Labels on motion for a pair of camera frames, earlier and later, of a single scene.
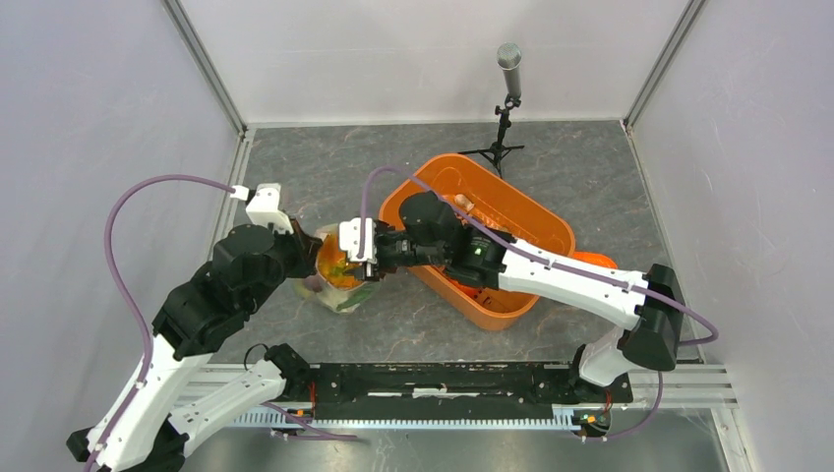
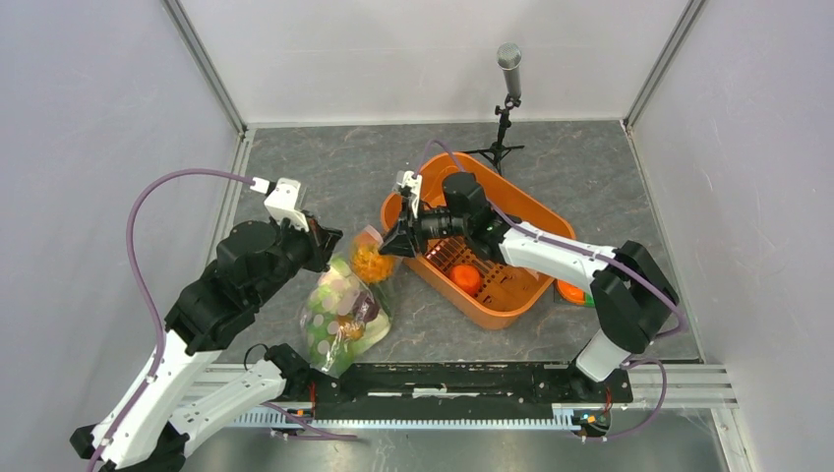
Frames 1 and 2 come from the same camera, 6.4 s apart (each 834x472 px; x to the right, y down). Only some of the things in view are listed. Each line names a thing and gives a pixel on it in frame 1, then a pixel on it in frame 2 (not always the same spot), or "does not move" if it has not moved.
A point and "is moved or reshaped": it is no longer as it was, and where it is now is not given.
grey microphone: [508, 58] does not move
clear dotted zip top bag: [335, 281] is moved or reshaped
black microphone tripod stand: [494, 154] does not move
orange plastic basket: [500, 206] does not move
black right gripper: [380, 266] → [403, 243]
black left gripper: [306, 247] does not move
